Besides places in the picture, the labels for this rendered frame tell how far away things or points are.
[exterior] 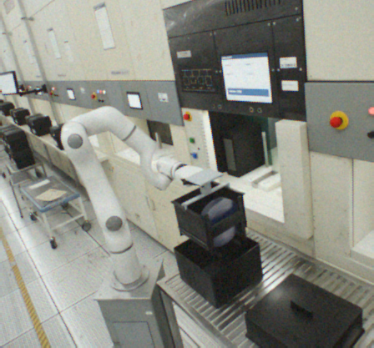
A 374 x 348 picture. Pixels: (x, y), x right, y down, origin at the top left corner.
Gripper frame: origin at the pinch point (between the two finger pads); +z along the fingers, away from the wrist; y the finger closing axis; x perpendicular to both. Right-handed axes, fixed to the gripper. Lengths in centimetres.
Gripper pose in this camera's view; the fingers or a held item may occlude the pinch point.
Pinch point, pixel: (204, 180)
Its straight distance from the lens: 135.9
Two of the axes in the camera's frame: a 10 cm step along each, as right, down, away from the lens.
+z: 5.7, 1.9, -8.0
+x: -1.8, -9.2, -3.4
